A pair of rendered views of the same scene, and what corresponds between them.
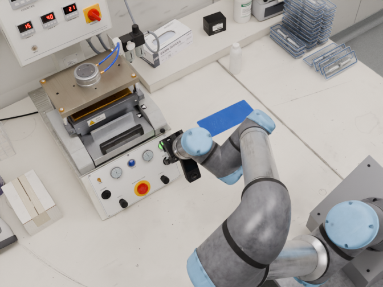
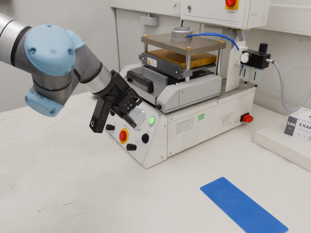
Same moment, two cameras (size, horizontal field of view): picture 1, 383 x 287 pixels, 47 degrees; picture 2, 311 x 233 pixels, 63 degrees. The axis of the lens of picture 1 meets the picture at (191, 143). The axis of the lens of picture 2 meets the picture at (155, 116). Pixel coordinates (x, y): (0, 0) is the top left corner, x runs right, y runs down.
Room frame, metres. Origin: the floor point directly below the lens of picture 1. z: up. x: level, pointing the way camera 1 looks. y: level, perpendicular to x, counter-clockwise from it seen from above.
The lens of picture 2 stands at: (0.87, -0.62, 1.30)
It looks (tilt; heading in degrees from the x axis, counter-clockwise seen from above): 28 degrees down; 85
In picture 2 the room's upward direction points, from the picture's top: 1 degrees counter-clockwise
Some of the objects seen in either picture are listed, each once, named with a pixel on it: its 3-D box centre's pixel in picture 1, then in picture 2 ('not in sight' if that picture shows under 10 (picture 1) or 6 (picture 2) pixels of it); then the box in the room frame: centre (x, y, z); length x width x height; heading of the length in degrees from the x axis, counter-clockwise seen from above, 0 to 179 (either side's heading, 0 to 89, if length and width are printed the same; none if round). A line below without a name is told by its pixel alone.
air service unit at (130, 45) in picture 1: (133, 45); (251, 64); (1.26, 0.18, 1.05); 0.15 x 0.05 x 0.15; 120
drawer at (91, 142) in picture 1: (104, 116); (170, 78); (1.00, 0.29, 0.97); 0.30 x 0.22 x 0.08; 30
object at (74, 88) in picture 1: (92, 76); (190, 46); (1.08, 0.31, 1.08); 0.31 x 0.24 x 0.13; 120
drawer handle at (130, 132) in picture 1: (122, 138); (139, 81); (0.88, 0.22, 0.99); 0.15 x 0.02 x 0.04; 120
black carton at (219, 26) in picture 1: (214, 23); not in sight; (1.63, -0.15, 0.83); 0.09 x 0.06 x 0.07; 112
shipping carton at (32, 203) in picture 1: (32, 202); not in sight; (0.79, 0.56, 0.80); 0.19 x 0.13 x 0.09; 30
